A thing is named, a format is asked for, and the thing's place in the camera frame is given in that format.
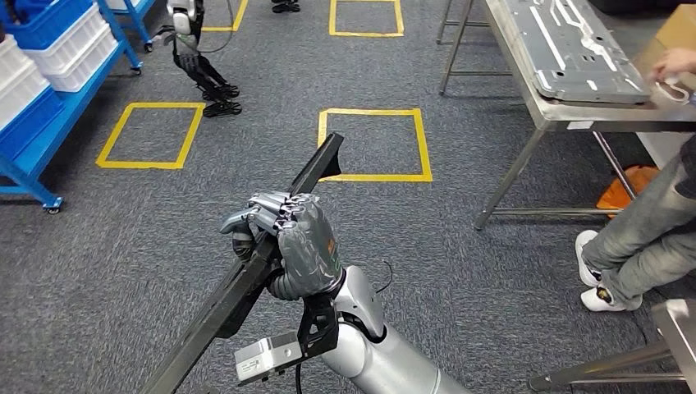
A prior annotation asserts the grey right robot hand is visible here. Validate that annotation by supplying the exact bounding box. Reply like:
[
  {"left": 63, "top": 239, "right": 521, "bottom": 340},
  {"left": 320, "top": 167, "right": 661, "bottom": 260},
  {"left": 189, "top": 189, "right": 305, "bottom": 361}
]
[{"left": 219, "top": 191, "right": 345, "bottom": 301}]

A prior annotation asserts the person's hand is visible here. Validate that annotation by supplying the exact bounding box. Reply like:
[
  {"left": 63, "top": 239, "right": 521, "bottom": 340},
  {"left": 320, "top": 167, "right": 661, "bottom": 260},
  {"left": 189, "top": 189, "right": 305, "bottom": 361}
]
[{"left": 649, "top": 48, "right": 696, "bottom": 83}]

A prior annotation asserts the black plastic frame part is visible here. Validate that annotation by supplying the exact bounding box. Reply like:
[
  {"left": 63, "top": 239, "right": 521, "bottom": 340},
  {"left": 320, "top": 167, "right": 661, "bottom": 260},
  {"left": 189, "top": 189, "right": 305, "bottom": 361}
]
[{"left": 138, "top": 131, "right": 346, "bottom": 394}]

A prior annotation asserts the steel workbench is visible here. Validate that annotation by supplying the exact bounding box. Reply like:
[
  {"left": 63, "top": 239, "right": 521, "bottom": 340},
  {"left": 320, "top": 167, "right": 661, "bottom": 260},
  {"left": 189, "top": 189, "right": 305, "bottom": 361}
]
[{"left": 437, "top": 0, "right": 696, "bottom": 232}]

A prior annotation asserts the grey stamped metal panel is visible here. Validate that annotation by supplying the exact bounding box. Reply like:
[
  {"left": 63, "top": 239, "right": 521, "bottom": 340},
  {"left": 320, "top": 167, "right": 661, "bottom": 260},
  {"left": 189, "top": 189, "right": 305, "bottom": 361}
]
[{"left": 500, "top": 0, "right": 653, "bottom": 105}]

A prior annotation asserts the orange object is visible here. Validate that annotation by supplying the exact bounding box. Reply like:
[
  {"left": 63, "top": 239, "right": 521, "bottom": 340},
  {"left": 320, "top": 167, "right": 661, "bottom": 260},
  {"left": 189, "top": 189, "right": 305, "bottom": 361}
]
[{"left": 596, "top": 165, "right": 660, "bottom": 220}]

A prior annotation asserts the person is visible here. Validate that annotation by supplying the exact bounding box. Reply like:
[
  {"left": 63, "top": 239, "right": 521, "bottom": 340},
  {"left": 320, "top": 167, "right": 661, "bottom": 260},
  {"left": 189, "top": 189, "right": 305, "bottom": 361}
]
[{"left": 575, "top": 48, "right": 696, "bottom": 314}]

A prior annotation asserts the humanoid robot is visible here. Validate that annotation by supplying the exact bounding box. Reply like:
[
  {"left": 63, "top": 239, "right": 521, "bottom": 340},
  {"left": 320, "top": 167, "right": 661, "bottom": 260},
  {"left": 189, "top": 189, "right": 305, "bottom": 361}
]
[{"left": 152, "top": 0, "right": 243, "bottom": 119}]

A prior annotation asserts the blue wheeled rack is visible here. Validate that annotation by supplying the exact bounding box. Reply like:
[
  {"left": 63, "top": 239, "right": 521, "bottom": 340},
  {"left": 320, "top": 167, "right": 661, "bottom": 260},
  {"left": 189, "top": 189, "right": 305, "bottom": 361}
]
[
  {"left": 0, "top": 0, "right": 145, "bottom": 214},
  {"left": 106, "top": 0, "right": 158, "bottom": 54}
]

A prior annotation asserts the steel table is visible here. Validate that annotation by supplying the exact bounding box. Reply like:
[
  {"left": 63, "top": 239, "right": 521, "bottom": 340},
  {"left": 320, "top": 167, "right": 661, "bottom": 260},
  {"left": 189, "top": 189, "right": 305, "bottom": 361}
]
[{"left": 529, "top": 299, "right": 696, "bottom": 394}]

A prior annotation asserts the white plastic bin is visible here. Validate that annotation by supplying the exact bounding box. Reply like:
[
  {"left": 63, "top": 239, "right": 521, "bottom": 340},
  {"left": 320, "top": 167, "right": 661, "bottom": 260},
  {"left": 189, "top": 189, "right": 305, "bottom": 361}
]
[
  {"left": 0, "top": 34, "right": 51, "bottom": 131},
  {"left": 40, "top": 27, "right": 119, "bottom": 94},
  {"left": 24, "top": 4, "right": 108, "bottom": 75}
]

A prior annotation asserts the blue plastic bin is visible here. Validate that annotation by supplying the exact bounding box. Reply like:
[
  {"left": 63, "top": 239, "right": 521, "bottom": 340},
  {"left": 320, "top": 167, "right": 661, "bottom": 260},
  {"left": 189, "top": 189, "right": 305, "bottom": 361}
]
[
  {"left": 2, "top": 0, "right": 94, "bottom": 51},
  {"left": 0, "top": 85, "right": 66, "bottom": 162}
]

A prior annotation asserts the black camera bracket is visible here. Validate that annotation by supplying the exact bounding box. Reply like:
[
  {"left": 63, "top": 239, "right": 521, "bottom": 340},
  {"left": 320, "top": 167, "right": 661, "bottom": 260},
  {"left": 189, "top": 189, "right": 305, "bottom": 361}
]
[{"left": 295, "top": 293, "right": 341, "bottom": 361}]

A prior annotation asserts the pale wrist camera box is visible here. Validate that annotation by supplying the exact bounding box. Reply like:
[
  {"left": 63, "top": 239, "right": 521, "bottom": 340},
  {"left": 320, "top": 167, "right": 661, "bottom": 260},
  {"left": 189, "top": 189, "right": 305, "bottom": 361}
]
[{"left": 233, "top": 332, "right": 304, "bottom": 386}]

